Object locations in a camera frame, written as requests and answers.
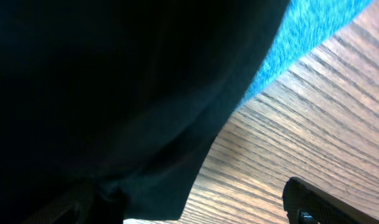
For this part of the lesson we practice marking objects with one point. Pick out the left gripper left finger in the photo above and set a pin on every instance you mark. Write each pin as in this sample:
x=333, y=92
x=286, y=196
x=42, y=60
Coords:
x=73, y=207

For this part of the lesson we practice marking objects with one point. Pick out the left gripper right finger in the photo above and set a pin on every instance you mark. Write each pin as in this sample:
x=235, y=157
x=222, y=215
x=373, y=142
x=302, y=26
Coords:
x=305, y=203

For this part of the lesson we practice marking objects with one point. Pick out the black t-shirt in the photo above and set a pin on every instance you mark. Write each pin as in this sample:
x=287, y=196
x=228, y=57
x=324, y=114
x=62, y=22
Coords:
x=127, y=95

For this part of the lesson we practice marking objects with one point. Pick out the folded blue denim jeans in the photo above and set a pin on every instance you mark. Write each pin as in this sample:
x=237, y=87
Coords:
x=305, y=25

